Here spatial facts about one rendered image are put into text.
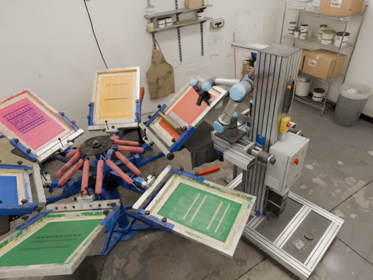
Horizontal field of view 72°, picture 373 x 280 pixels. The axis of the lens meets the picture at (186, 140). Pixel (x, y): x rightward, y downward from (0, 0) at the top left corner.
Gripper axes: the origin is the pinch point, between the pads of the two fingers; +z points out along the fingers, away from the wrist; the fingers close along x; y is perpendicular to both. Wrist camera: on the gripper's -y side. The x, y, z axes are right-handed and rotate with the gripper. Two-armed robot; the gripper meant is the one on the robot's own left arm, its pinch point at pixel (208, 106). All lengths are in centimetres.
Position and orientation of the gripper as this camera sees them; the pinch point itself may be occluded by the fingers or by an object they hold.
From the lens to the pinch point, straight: 255.8
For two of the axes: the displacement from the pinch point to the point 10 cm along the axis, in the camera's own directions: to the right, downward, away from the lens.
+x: -5.2, -4.7, 7.1
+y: 6.8, -7.3, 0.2
